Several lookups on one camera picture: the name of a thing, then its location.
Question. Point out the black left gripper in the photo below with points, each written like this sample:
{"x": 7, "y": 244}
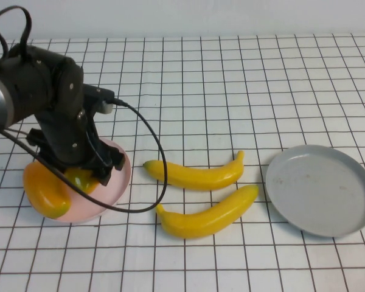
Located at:
{"x": 70, "y": 143}

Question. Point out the yellow mango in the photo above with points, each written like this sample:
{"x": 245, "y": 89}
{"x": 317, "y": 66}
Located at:
{"x": 79, "y": 179}

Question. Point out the orange-tinted mango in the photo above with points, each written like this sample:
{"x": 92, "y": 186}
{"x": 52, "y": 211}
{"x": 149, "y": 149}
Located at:
{"x": 42, "y": 188}

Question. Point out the slim yellow banana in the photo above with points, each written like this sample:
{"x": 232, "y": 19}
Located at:
{"x": 200, "y": 179}

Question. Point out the thick yellow banana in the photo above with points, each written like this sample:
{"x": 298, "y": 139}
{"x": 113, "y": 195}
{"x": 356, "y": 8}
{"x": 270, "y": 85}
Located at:
{"x": 200, "y": 222}

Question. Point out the pink round plate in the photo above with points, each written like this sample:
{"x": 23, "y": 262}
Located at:
{"x": 115, "y": 188}

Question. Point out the grey round plate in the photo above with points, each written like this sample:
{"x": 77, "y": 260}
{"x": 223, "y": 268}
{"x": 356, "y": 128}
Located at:
{"x": 319, "y": 191}

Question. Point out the white grid-pattern tablecloth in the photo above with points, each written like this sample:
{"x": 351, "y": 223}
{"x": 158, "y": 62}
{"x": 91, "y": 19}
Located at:
{"x": 231, "y": 76}

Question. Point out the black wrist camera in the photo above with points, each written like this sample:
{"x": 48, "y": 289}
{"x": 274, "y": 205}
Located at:
{"x": 97, "y": 91}

